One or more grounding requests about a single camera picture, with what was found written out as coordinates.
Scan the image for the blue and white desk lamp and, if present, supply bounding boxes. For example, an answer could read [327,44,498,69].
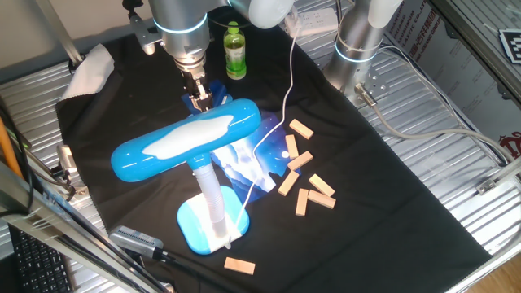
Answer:
[110,98,262,256]

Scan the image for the thin white cable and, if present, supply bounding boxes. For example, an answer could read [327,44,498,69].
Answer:
[378,44,508,164]

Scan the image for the aluminium frame profile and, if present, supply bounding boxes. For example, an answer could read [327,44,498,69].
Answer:
[0,160,172,293]

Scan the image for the gray camera box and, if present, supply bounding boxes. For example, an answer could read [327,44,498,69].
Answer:
[108,225,176,262]

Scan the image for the white lamp power cable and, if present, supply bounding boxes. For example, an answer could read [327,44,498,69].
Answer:
[225,24,302,250]

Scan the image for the black cloth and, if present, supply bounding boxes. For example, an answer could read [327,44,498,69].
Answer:
[55,15,493,293]

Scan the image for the slanted aluminium post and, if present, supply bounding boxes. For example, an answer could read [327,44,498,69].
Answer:
[34,0,85,66]

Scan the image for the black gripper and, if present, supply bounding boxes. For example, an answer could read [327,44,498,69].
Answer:
[181,64,214,114]

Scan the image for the green drink bottle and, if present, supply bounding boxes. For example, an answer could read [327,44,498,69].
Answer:
[222,20,247,81]

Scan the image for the white cloth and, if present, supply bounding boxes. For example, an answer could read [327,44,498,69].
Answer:
[60,43,116,102]

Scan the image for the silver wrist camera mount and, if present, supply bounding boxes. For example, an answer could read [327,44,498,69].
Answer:
[121,0,164,56]

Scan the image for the printed gray board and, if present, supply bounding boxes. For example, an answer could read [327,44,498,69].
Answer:
[382,0,521,160]

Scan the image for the small metal angle bracket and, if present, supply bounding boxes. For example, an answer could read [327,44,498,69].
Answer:
[475,177,498,195]

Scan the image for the wooden block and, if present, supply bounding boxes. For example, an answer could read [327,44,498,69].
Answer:
[277,170,300,197]
[287,151,314,172]
[307,189,337,210]
[308,173,336,198]
[288,118,315,141]
[295,187,310,217]
[223,256,256,276]
[284,133,300,160]

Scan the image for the black keyboard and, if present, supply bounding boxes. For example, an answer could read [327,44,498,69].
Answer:
[7,225,74,293]

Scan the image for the thick gray robot cable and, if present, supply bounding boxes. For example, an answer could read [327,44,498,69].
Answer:
[353,82,518,164]

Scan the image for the blue landscape picture mat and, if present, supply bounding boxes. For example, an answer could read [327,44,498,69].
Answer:
[181,79,304,204]

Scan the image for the orange pole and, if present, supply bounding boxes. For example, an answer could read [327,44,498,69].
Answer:
[0,116,24,180]

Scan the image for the white power strip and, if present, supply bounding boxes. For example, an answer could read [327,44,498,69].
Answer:
[283,7,341,38]

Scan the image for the small silver clamp device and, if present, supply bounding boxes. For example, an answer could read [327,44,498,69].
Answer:
[55,144,78,176]

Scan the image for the black and white marker tag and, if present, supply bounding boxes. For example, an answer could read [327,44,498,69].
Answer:
[498,28,521,65]

